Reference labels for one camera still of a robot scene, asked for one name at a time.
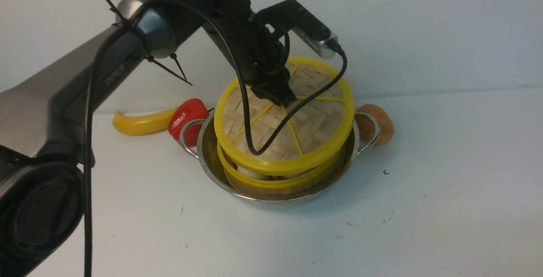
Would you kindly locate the red toy bell pepper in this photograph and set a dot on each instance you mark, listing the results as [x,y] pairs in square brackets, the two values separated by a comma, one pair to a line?
[189,110]

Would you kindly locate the yellow toy banana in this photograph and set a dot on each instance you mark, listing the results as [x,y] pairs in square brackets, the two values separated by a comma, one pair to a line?
[142,125]

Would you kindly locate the yellow-rimmed woven steamer lid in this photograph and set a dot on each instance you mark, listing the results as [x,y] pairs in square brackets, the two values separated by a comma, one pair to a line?
[311,136]

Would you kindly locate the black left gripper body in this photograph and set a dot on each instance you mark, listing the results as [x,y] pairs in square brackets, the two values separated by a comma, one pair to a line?
[260,56]

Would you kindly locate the stainless steel two-handled pot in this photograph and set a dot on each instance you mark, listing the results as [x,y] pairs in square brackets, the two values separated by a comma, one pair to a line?
[215,163]

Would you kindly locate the orange-brown toy potato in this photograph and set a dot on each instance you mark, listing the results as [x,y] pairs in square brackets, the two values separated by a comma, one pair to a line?
[366,128]

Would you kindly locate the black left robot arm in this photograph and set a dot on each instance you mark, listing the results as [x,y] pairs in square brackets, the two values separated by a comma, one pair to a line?
[46,121]

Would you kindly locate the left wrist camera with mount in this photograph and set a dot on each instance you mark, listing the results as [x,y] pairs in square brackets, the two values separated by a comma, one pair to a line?
[290,15]

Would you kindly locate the white round bun left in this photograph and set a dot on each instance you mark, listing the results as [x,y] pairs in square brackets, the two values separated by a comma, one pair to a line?
[250,174]

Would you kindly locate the yellow-rimmed bamboo steamer basket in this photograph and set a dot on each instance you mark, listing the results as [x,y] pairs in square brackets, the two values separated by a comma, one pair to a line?
[284,185]

